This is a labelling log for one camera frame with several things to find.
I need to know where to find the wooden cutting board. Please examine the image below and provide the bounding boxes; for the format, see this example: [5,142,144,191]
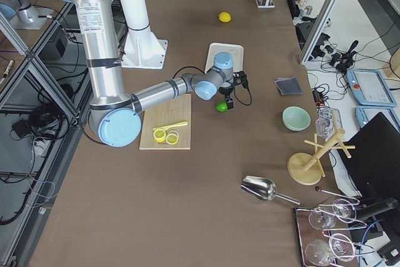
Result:
[139,94,191,150]

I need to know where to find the metal scoop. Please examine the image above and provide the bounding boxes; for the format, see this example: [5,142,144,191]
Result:
[241,175,300,206]

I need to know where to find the cream rabbit tray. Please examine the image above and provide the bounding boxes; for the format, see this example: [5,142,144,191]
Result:
[204,43,244,73]

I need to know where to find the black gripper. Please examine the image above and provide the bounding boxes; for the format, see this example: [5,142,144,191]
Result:
[218,83,234,109]

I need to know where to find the lemon slice near knife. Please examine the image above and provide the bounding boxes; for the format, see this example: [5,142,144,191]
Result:
[152,128,166,143]

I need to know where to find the wooden mug tree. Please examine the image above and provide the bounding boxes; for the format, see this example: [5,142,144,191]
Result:
[287,127,356,185]

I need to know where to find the mint green bowl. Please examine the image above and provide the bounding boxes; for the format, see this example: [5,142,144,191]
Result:
[282,106,311,131]

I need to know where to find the wine glass rack tray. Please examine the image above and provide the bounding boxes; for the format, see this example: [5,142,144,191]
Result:
[294,199,374,266]

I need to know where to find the green lime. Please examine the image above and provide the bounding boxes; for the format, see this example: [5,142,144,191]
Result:
[216,101,229,113]

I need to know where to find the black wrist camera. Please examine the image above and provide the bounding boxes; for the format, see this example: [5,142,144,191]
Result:
[233,71,249,89]

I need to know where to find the lemon slice far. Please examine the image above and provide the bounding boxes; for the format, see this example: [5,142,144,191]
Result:
[165,130,179,145]

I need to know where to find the grey folded cloth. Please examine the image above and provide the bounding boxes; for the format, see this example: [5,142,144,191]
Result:
[274,77,303,96]

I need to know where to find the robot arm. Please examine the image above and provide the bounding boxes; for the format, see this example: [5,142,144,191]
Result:
[63,0,234,147]
[1,0,47,30]

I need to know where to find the yellow lemon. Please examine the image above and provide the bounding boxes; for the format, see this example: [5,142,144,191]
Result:
[218,11,232,23]

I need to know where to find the yellow plastic knife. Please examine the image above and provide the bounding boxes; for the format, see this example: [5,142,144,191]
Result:
[152,121,188,131]

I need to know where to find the blue teach pendant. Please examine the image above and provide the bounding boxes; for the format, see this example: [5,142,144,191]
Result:
[346,69,397,108]
[355,106,399,131]

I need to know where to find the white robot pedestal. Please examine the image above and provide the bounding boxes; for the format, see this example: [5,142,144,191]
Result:
[120,0,168,69]

